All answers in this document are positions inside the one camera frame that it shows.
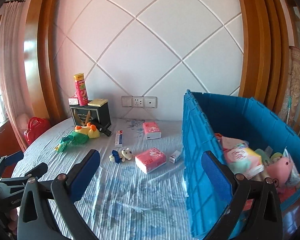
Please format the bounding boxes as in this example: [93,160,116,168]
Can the pastel tissue pack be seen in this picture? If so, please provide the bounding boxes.
[224,144,264,179]

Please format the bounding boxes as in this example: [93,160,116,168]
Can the pink plush toy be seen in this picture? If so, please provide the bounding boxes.
[265,157,295,193]

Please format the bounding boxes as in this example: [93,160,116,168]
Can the red plastic toy bag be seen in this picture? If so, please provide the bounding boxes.
[24,116,51,145]

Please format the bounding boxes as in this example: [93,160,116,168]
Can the yellow green plush duck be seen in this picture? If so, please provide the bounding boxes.
[55,122,100,153]

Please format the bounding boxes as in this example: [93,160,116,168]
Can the blue patterned tablecloth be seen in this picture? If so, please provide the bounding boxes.
[13,119,191,239]

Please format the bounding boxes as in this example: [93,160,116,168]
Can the plush bear blue dress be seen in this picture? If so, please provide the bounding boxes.
[109,148,133,164]

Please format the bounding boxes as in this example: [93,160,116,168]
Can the pink curtain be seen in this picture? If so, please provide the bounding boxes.
[0,0,28,131]

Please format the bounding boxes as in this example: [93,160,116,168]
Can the white blue red toothpaste box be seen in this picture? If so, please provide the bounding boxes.
[115,130,123,147]

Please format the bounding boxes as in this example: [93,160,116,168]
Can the white medicine box barcode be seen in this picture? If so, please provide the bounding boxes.
[169,150,181,164]

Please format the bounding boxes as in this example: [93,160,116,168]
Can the black folding umbrella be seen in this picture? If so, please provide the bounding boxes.
[91,119,111,137]

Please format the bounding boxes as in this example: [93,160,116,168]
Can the black gift box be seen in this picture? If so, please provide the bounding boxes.
[69,103,111,128]

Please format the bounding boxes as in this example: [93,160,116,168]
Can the rolled patterned carpet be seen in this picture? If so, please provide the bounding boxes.
[279,46,300,126]

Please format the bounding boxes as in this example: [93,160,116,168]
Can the blue plastic storage crate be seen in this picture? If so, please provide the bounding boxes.
[182,91,300,239]

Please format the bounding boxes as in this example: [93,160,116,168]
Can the large pink tissue pack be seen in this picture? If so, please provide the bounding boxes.
[135,148,167,174]

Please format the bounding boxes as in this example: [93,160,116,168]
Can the small white pink box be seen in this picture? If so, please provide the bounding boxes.
[68,97,79,105]

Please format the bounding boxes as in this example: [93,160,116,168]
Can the yellow sticky note pad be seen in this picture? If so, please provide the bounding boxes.
[88,99,108,107]

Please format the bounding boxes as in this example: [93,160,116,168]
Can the small pink tissue pack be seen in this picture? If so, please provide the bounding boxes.
[142,122,161,140]

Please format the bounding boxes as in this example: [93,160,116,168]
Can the pink chips can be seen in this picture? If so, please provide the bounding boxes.
[74,73,89,106]

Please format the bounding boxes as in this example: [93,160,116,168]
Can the wall switch panel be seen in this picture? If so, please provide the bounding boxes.
[121,96,133,107]

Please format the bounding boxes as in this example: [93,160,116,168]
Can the wall socket panel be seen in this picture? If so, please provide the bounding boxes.
[132,96,145,108]

